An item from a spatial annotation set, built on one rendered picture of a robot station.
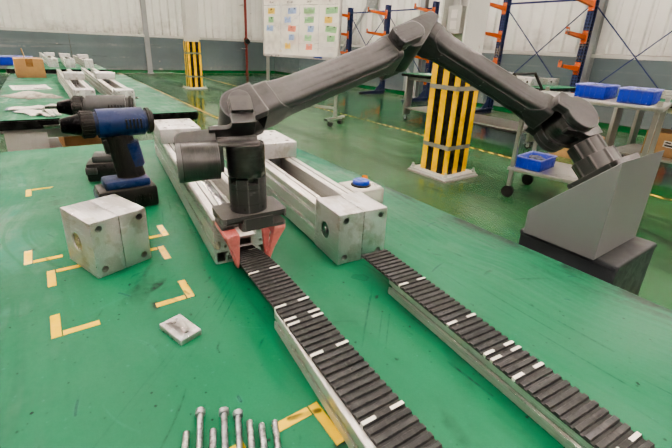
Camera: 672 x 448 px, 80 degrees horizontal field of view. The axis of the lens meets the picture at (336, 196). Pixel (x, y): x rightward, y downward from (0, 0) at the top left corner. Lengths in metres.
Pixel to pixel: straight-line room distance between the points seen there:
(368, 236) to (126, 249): 0.41
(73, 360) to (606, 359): 0.66
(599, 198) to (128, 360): 0.80
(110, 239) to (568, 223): 0.83
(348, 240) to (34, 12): 15.04
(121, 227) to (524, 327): 0.63
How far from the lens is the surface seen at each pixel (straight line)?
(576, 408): 0.52
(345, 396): 0.45
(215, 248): 0.72
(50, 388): 0.57
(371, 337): 0.57
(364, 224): 0.71
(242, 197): 0.62
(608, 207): 0.89
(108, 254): 0.74
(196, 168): 0.59
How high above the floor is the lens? 1.14
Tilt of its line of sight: 20 degrees down
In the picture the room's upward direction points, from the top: 3 degrees clockwise
